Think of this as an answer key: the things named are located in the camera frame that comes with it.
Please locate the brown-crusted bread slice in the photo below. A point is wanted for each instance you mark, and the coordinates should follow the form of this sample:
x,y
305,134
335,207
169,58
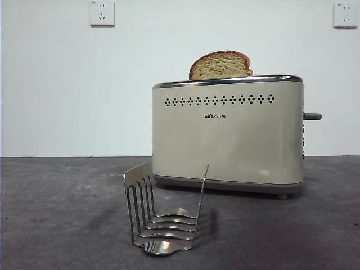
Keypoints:
x,y
219,66

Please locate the grey toaster lever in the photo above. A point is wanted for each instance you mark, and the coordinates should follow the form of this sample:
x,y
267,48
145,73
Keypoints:
x,y
312,116

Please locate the cream toaster with chrome top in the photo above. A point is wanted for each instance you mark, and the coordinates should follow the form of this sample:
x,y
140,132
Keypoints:
x,y
253,146

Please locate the shiny metal toast rack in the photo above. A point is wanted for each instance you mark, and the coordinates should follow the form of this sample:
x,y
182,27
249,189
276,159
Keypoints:
x,y
166,244

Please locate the white wall socket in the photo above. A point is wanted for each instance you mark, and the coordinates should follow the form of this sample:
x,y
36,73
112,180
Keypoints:
x,y
345,15
102,14

